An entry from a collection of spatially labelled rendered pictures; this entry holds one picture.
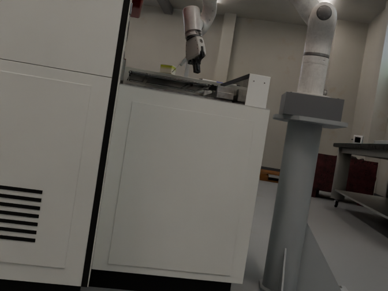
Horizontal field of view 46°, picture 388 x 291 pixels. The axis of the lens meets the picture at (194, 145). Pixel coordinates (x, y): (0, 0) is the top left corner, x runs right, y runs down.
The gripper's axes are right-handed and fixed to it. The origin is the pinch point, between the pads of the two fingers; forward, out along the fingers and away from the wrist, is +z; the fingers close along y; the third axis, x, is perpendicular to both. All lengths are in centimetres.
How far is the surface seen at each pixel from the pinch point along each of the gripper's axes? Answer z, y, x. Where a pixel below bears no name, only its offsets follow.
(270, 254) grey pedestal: 90, -9, -28
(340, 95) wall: -222, 364, -798
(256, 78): 15.9, -33.3, -2.3
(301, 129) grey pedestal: 35, -34, -30
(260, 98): 23.9, -32.3, -5.0
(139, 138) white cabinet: 39, -6, 40
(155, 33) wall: -458, 709, -544
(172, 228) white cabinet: 75, -3, 25
